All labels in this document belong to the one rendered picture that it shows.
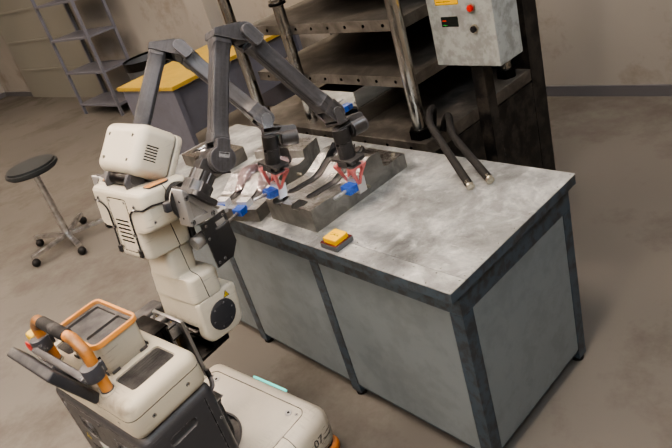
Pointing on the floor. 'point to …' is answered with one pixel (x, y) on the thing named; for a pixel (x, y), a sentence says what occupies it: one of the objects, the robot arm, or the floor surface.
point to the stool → (32, 168)
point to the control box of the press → (475, 25)
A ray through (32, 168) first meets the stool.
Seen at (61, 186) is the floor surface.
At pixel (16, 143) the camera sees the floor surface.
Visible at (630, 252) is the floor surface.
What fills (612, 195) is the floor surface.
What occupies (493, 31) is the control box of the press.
